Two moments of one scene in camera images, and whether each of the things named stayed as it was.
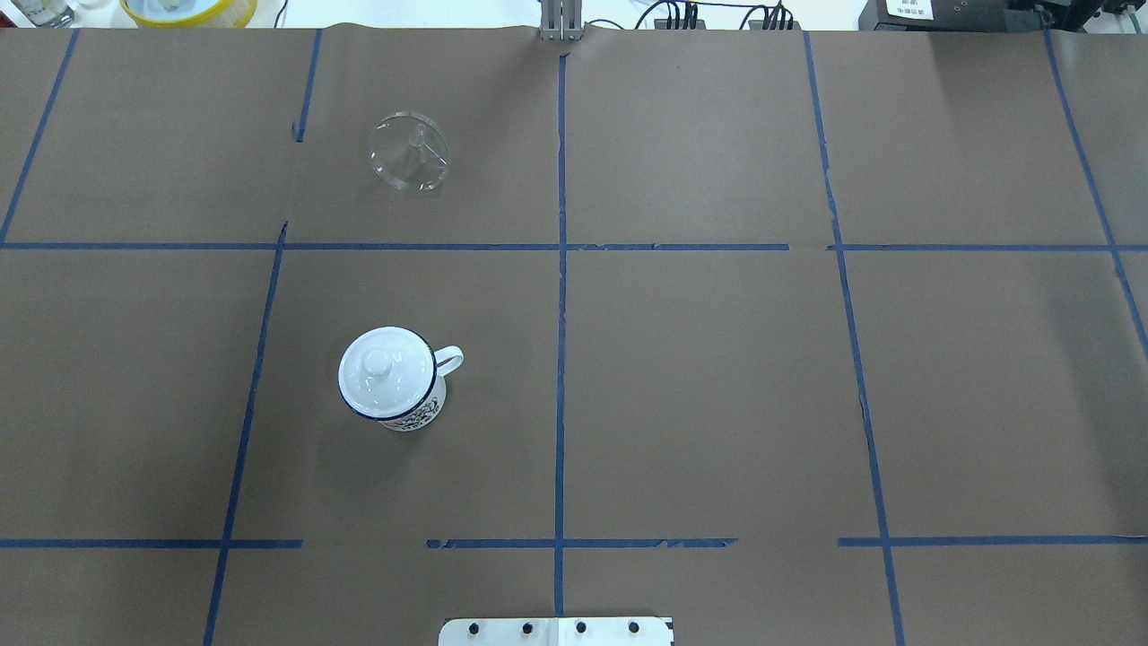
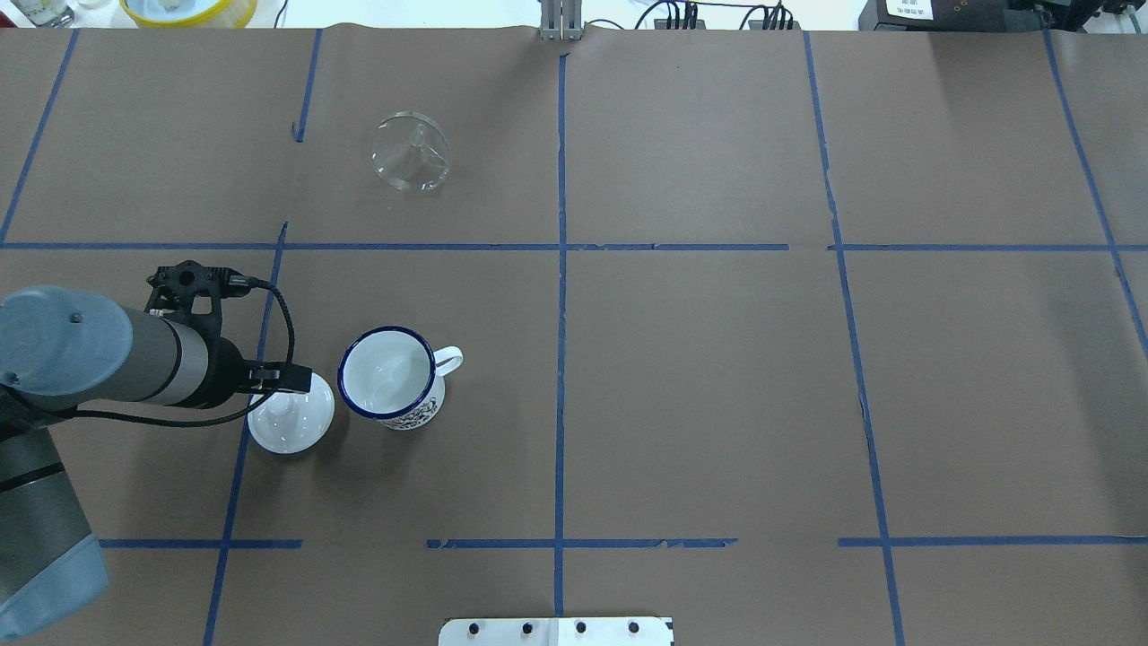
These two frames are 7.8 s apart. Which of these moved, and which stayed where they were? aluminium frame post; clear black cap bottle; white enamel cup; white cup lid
Moved: white cup lid
Stayed: white enamel cup; aluminium frame post; clear black cap bottle
